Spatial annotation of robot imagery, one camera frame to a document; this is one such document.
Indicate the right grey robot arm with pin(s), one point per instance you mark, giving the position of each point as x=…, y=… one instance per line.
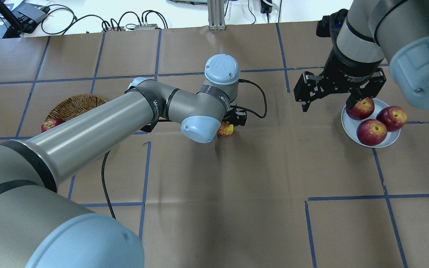
x=400, y=31

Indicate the woven wicker basket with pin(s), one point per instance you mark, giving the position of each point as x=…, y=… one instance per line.
x=74, y=106

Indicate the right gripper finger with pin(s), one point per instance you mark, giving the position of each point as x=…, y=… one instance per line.
x=355, y=96
x=308, y=89

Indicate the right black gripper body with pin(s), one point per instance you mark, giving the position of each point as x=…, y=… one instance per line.
x=345, y=69

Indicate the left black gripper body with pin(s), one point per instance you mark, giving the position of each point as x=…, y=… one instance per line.
x=239, y=118

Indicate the red yellow apple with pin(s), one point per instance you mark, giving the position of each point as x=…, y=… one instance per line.
x=225, y=129

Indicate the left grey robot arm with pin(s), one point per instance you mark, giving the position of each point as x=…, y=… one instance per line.
x=41, y=229

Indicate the aluminium frame post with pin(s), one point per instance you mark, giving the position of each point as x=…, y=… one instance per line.
x=216, y=15

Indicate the grey round plate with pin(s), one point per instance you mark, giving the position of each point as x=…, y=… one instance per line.
x=349, y=125

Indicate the red apple on plate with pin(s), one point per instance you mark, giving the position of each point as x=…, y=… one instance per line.
x=362, y=109
x=393, y=117
x=371, y=132

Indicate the red apple in basket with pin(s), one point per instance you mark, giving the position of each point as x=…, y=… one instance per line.
x=50, y=124

